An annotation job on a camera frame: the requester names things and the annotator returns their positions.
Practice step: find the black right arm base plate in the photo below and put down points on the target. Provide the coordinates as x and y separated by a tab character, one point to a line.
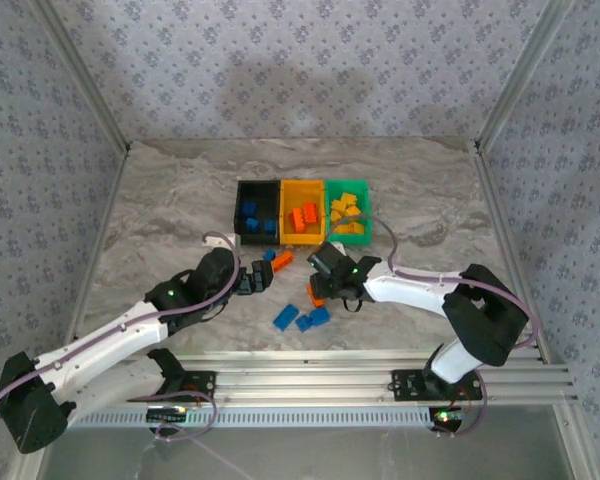
405	385

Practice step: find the black plastic bin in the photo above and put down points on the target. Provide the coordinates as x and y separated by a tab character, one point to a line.
257	197

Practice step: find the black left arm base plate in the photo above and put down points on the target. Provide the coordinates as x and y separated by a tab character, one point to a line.
205	387

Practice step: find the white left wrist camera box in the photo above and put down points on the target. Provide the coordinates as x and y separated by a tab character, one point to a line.
222	241

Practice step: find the long orange lego brick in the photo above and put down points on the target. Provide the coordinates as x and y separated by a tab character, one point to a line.
282	261

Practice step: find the long blue lego brick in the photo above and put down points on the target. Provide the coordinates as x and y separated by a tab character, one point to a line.
286	317

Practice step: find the yellow plastic bin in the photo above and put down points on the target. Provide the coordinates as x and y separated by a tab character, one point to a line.
302	240

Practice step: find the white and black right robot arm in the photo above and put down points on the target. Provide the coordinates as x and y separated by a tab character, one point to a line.
485	315

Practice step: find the aluminium frame post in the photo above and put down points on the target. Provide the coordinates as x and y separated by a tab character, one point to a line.
80	75
525	75

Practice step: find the green plastic bin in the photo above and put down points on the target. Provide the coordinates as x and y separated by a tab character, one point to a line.
362	240

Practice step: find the aluminium table side rail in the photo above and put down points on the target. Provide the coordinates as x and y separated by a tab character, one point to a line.
111	200

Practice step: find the small blue lego brick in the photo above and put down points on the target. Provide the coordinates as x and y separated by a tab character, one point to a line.
269	255
270	226

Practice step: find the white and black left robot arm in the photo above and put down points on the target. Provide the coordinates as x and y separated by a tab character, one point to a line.
100	340

